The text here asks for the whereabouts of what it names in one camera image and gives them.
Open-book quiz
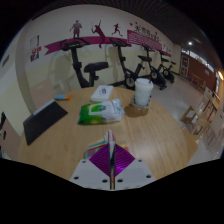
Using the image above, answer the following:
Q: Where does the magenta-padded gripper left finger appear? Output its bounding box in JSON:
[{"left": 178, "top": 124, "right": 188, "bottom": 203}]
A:
[{"left": 69, "top": 141, "right": 112, "bottom": 191}]

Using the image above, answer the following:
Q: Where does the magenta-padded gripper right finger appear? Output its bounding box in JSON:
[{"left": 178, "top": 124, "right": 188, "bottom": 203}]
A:
[{"left": 113, "top": 142, "right": 157, "bottom": 191}]

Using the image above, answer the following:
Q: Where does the green wet wipes pack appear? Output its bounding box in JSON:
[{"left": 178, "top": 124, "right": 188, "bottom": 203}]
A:
[{"left": 77, "top": 98, "right": 126, "bottom": 126}]

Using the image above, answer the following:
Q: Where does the brown tape roll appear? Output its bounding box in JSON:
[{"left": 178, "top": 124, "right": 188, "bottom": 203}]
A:
[{"left": 128, "top": 96, "right": 151, "bottom": 117}]

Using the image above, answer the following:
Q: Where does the black rectangular mat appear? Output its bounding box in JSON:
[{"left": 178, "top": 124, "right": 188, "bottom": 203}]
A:
[{"left": 22, "top": 101, "right": 69, "bottom": 146}]

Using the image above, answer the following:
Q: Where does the white tissue pack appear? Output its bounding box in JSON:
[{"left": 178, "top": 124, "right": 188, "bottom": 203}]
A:
[{"left": 90, "top": 84, "right": 114, "bottom": 103}]

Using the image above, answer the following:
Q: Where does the white paper cup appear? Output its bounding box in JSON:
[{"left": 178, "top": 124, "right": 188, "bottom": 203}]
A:
[{"left": 134, "top": 77, "right": 155, "bottom": 108}]

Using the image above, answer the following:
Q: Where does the blue and orange pen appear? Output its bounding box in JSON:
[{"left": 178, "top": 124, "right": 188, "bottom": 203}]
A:
[{"left": 54, "top": 93, "right": 73, "bottom": 101}]

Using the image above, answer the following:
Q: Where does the white flat strip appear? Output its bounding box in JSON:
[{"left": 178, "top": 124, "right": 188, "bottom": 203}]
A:
[{"left": 31, "top": 98, "right": 56, "bottom": 116}]

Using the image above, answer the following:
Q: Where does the black exercise bike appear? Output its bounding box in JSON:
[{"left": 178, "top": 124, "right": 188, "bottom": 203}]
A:
[
  {"left": 59, "top": 38, "right": 110, "bottom": 89},
  {"left": 141, "top": 44, "right": 168, "bottom": 91},
  {"left": 109, "top": 37, "right": 153, "bottom": 90},
  {"left": 159, "top": 49, "right": 177, "bottom": 85}
]

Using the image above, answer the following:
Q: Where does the group of wooden chairs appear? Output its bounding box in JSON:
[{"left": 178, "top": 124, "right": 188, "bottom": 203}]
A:
[{"left": 179, "top": 86, "right": 224, "bottom": 155}]

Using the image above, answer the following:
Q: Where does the purple wall poster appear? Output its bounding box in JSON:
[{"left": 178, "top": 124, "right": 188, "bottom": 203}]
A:
[{"left": 30, "top": 52, "right": 40, "bottom": 63}]

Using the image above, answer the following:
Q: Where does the white wall poster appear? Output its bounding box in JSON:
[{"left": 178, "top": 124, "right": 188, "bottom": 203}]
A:
[{"left": 29, "top": 35, "right": 40, "bottom": 49}]

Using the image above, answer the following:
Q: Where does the grey wall vent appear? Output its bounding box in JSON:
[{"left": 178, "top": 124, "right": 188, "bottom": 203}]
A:
[{"left": 1, "top": 54, "right": 10, "bottom": 68}]

